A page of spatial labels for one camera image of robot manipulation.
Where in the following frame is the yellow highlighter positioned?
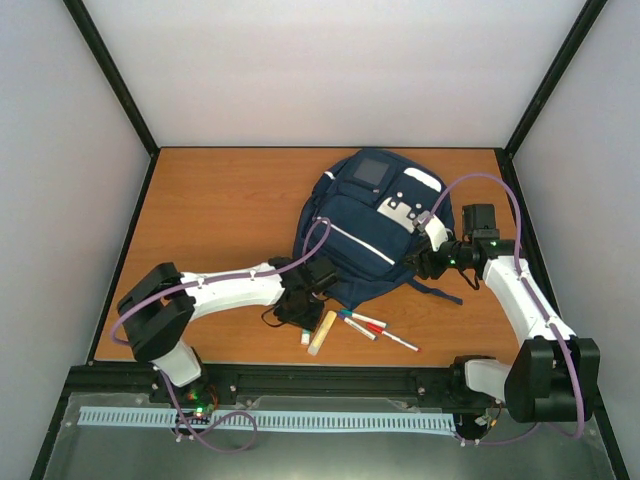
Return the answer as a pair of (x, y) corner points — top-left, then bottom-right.
(307, 311), (337, 356)

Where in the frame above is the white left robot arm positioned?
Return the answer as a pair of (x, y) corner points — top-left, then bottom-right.
(117, 257), (337, 403)

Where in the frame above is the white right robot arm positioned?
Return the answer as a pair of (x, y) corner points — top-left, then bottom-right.
(405, 204), (600, 424)

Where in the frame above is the purple-capped white marker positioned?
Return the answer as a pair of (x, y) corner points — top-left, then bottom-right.
(338, 312), (377, 341)

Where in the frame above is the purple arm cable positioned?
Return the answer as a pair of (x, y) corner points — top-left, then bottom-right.
(414, 172), (587, 447)
(109, 217), (332, 452)

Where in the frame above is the red-capped white marker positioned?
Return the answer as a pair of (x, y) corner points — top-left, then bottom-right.
(366, 323), (385, 334)

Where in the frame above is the green-capped white marker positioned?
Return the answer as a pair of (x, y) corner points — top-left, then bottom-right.
(340, 309), (388, 329)

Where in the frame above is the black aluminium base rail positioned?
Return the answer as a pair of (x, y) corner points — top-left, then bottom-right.
(63, 362), (474, 409)

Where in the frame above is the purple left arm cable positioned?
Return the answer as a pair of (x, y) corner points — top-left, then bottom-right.
(109, 217), (332, 452)

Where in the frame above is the white green glue stick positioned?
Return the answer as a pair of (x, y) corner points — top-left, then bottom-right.
(300, 329), (311, 345)

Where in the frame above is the navy blue backpack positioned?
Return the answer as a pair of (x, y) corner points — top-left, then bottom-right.
(293, 148), (463, 310)

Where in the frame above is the red-capped white pen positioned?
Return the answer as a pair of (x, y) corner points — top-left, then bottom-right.
(378, 329), (421, 353)

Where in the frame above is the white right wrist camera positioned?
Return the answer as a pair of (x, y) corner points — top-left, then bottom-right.
(413, 210), (449, 252)

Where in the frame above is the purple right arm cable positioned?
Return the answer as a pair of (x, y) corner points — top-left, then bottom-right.
(414, 172), (587, 447)

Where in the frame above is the light blue slotted cable duct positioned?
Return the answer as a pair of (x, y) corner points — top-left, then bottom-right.
(77, 406), (456, 435)

